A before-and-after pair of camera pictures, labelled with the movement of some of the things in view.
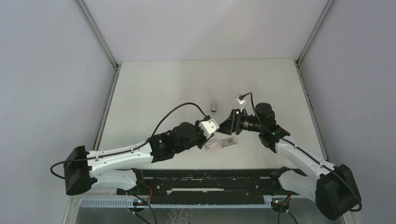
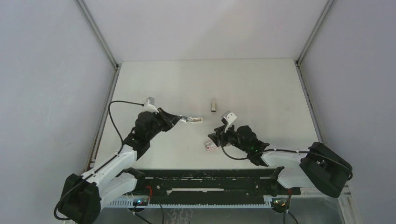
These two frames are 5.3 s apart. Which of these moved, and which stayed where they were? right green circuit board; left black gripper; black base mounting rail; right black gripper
Moved: right black gripper; left black gripper
Stayed: black base mounting rail; right green circuit board
